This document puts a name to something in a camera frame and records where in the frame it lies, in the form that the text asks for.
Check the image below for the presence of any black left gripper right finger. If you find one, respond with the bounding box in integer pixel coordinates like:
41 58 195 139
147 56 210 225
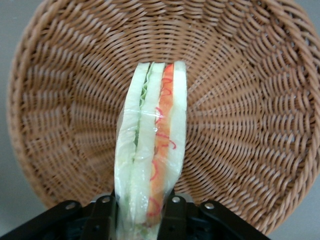
162 193 273 240

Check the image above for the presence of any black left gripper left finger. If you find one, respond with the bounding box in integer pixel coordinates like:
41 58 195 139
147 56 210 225
0 192 117 240

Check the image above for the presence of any triangular sandwich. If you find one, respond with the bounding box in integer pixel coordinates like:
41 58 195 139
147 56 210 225
113 61 188 240

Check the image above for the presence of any round brown wicker basket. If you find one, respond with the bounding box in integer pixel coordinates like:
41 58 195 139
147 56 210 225
6 0 320 236

